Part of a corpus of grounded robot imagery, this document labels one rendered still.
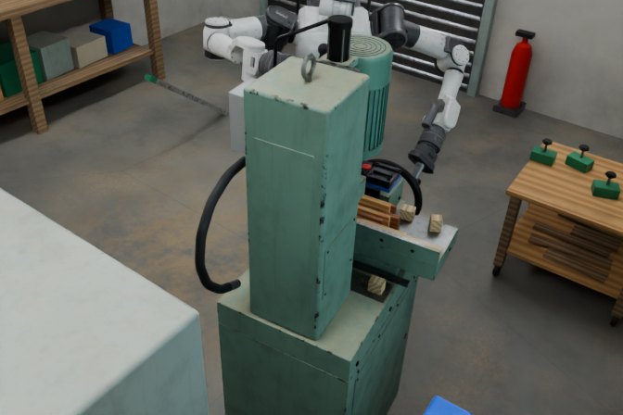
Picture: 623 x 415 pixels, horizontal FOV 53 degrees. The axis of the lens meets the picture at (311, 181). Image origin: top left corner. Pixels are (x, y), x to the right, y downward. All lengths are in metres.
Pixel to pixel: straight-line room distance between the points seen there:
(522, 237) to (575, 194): 0.39
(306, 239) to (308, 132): 0.30
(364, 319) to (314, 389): 0.25
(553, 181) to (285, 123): 1.94
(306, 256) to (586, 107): 3.49
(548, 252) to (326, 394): 1.65
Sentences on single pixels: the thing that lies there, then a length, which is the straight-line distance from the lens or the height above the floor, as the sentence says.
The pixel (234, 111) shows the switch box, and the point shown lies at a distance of 1.51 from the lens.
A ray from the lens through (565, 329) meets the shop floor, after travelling 3.17.
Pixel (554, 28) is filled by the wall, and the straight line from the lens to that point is 4.69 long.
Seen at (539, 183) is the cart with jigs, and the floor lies 0.53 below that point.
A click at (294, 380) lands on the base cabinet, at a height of 0.61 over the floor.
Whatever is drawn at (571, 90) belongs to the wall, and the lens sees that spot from 4.80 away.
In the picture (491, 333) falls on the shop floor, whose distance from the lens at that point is 3.02.
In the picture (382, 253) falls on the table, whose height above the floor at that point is 0.88.
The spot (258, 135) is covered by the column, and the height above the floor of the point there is 1.41.
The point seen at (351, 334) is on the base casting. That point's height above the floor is 0.80.
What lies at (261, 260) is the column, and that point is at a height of 1.03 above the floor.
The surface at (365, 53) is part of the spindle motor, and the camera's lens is 1.66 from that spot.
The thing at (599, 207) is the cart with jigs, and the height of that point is 0.53.
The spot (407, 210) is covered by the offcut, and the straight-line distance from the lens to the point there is 2.03.
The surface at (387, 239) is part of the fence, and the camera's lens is 1.91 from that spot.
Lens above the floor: 2.15
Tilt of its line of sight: 35 degrees down
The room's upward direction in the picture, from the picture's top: 2 degrees clockwise
